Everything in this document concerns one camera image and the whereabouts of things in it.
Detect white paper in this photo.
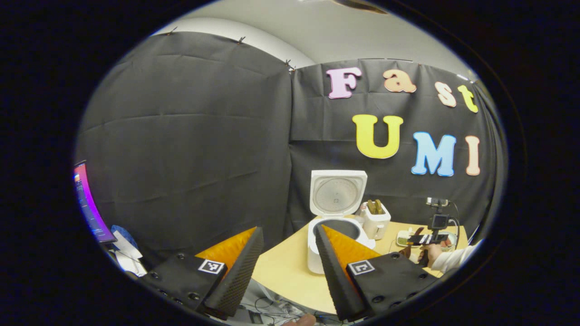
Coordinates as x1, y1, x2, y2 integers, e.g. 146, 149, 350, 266
113, 231, 148, 278

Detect white divided grain dish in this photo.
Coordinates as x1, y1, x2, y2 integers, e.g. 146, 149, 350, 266
396, 230, 420, 247

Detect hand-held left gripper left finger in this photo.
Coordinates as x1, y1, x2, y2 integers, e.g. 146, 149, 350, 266
138, 226, 265, 320

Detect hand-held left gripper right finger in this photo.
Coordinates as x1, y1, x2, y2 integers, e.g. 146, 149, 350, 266
315, 224, 439, 322

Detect white rice cooker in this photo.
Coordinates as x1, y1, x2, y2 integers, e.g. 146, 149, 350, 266
307, 170, 377, 274

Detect white toaster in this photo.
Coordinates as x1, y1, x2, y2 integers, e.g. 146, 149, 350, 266
361, 199, 392, 240

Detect blue bag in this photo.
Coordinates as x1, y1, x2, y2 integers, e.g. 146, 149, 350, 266
111, 225, 137, 248

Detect computer monitor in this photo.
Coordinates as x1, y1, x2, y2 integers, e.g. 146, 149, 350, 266
74, 161, 117, 244

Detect black backdrop cloth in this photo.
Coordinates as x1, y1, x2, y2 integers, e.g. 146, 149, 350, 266
75, 31, 506, 272

